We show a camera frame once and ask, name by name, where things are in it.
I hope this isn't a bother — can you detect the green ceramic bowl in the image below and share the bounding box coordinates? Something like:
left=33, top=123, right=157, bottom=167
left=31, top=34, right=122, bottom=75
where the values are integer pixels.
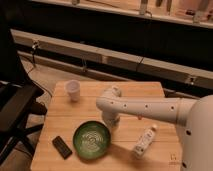
left=73, top=121, right=111, bottom=160

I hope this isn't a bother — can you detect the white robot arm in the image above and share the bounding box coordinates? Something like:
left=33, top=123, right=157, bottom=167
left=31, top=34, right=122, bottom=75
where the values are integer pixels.
left=96, top=86, right=213, bottom=171

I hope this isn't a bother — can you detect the white plastic bottle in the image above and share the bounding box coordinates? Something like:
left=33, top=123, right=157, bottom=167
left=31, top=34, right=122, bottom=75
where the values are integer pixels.
left=132, top=124, right=157, bottom=158

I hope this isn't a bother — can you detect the wooden table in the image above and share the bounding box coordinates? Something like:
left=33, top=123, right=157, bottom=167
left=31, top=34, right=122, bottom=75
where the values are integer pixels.
left=30, top=80, right=189, bottom=171

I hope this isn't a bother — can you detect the white paper cup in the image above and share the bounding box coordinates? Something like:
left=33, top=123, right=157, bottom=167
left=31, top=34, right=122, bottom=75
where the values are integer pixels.
left=65, top=80, right=80, bottom=102

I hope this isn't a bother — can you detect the black rectangular phone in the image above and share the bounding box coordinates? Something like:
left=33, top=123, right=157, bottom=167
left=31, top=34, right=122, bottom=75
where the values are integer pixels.
left=52, top=136, right=72, bottom=159

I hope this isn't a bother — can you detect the black office chair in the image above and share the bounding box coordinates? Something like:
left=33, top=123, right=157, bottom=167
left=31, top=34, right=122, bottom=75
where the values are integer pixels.
left=0, top=18, right=47, bottom=165

